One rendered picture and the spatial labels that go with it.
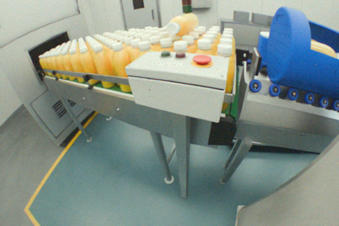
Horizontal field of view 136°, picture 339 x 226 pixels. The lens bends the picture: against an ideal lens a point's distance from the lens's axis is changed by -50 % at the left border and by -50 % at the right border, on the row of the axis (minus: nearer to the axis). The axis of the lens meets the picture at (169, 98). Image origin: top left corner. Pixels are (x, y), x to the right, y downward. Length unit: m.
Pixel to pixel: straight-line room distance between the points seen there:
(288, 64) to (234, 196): 1.08
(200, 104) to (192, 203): 1.04
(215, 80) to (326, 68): 0.39
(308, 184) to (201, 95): 0.48
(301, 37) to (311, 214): 0.51
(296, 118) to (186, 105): 0.46
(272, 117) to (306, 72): 0.21
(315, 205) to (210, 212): 0.86
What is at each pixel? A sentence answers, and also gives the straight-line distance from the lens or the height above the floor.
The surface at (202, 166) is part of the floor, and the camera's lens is 1.32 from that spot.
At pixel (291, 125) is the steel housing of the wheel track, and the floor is 0.85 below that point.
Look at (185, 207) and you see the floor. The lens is 1.22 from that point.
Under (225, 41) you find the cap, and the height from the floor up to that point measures 1.10.
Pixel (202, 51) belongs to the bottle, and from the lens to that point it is 0.42.
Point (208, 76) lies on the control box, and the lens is 0.22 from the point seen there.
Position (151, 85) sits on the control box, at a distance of 0.27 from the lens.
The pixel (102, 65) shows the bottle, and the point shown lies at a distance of 0.63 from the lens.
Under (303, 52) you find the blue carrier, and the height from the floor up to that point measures 1.12.
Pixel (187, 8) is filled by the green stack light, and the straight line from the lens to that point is 0.90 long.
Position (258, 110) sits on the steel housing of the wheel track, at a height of 0.88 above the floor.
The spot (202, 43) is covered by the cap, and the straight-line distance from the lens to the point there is 0.41.
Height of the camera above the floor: 1.20
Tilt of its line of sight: 38 degrees down
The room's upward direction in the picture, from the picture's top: 7 degrees counter-clockwise
